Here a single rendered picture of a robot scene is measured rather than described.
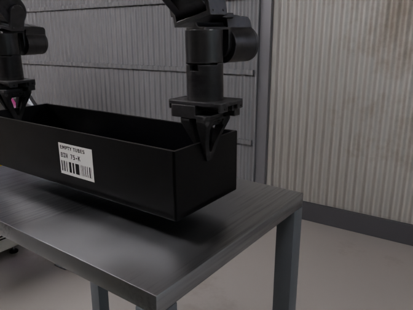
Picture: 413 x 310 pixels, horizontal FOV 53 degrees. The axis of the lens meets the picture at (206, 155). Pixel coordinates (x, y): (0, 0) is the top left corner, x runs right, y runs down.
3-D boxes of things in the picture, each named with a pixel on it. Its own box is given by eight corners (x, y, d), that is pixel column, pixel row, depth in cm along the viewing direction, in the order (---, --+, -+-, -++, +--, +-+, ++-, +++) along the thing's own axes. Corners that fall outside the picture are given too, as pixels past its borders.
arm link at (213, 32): (176, 23, 61) (203, 21, 57) (209, 23, 66) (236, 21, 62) (178, 70, 63) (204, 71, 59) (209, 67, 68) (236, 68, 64)
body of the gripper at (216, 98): (192, 104, 70) (191, 60, 68) (244, 110, 65) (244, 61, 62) (167, 111, 65) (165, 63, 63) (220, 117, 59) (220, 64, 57)
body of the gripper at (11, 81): (13, 84, 102) (8, 53, 100) (37, 87, 97) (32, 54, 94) (-13, 87, 97) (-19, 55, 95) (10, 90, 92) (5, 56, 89)
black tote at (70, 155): (-14, 160, 95) (-21, 112, 92) (52, 145, 109) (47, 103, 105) (176, 222, 63) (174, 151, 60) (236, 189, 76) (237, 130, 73)
